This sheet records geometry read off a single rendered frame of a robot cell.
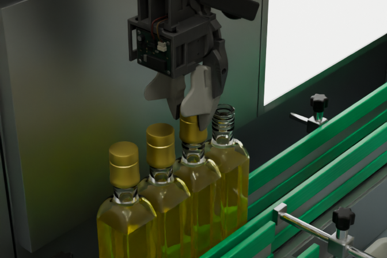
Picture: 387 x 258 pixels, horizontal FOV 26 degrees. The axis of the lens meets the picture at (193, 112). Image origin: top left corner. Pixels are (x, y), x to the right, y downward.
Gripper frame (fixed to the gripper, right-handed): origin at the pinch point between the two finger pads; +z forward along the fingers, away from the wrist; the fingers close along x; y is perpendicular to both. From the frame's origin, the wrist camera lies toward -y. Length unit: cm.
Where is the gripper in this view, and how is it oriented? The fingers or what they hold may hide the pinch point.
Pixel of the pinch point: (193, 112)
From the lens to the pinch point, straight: 103.4
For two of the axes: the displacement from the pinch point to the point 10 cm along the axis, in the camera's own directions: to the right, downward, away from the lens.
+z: 0.0, 8.7, 5.0
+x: 7.5, 3.3, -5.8
